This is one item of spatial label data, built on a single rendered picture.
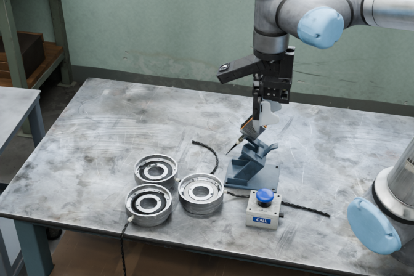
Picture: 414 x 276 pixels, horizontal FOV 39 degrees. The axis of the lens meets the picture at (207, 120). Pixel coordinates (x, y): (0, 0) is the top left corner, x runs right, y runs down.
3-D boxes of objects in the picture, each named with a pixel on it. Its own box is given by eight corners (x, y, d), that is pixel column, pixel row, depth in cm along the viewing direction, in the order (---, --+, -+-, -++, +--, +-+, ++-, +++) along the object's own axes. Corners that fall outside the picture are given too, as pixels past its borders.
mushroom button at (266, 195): (253, 214, 131) (254, 197, 128) (256, 201, 134) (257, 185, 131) (271, 216, 130) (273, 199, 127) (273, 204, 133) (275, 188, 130)
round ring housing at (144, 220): (150, 190, 141) (149, 177, 138) (182, 211, 135) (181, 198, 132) (116, 213, 134) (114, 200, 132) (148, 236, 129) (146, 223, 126)
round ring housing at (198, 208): (182, 219, 133) (181, 206, 130) (175, 188, 141) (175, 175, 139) (227, 213, 134) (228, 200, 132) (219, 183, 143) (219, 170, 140)
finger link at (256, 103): (258, 123, 128) (260, 87, 124) (251, 122, 129) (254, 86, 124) (260, 113, 132) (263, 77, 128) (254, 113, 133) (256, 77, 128)
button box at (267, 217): (245, 225, 131) (246, 209, 128) (250, 204, 137) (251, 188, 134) (281, 231, 130) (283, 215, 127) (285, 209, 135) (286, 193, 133)
